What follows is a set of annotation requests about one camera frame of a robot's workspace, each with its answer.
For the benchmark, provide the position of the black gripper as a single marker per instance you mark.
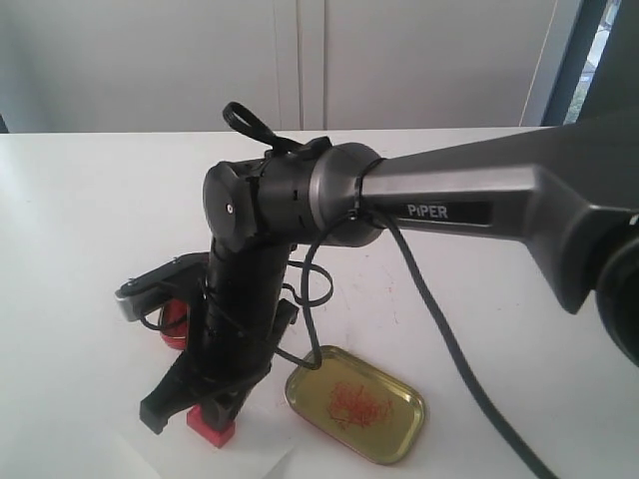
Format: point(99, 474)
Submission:
point(244, 322)

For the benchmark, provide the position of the red stamp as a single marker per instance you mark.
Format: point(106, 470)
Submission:
point(217, 437)

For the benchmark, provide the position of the red ink pad tin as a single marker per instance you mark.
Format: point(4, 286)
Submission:
point(174, 325)

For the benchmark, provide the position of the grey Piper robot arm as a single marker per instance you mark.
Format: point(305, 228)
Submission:
point(569, 194)

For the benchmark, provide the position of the white paper sheet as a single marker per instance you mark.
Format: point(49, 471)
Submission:
point(180, 452)

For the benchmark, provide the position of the gold tin lid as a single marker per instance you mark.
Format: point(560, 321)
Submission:
point(367, 410)

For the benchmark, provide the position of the white cabinet doors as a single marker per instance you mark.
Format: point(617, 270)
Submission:
point(155, 66)

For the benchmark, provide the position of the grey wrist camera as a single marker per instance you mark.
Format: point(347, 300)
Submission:
point(177, 279)

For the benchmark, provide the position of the dark window frame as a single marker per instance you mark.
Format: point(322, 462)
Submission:
point(614, 85)

